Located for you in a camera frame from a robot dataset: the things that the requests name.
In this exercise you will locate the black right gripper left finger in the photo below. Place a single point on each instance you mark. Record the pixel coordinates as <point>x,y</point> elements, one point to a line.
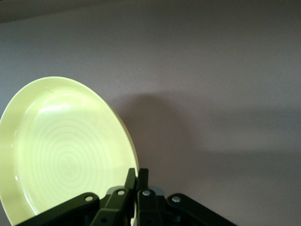
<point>113,202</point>

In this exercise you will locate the yellow plate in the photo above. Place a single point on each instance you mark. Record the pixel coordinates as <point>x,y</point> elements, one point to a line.
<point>58,141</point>

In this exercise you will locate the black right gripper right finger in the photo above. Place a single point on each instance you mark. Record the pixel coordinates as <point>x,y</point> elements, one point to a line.
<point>147,204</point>

